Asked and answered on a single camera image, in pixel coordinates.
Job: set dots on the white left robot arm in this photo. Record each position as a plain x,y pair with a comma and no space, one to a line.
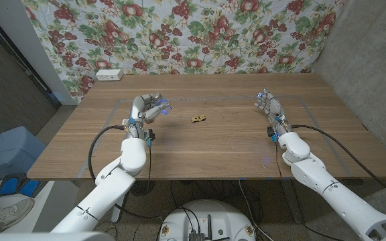
112,190

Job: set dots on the white table leg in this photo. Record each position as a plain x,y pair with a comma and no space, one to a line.
119,211

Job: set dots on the fruit print backdrop cloth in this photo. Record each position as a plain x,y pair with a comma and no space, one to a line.
186,37

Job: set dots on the black round table foot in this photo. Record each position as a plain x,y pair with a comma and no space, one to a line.
142,188

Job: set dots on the blue and black foot pedal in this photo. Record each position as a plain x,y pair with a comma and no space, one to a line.
10,185

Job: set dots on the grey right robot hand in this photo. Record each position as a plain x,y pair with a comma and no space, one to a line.
274,107

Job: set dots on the white door frame post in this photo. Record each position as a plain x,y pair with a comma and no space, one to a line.
29,43

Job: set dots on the white sneaker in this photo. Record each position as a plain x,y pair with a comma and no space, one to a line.
5,214

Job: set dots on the blue grey padded seat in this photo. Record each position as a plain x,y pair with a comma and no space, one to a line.
8,150

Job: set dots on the white power strip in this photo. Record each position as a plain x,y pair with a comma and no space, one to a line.
109,75

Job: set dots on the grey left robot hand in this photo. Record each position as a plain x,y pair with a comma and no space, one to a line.
136,110

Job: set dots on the grey table leg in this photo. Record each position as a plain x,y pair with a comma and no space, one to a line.
293,204

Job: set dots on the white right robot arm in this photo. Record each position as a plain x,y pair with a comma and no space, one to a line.
337,197

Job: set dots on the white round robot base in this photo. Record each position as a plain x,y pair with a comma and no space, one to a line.
209,217

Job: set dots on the yellow toy car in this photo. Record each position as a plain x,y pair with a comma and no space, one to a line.
198,118

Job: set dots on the clear glass salt shaker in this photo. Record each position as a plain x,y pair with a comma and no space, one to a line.
165,108

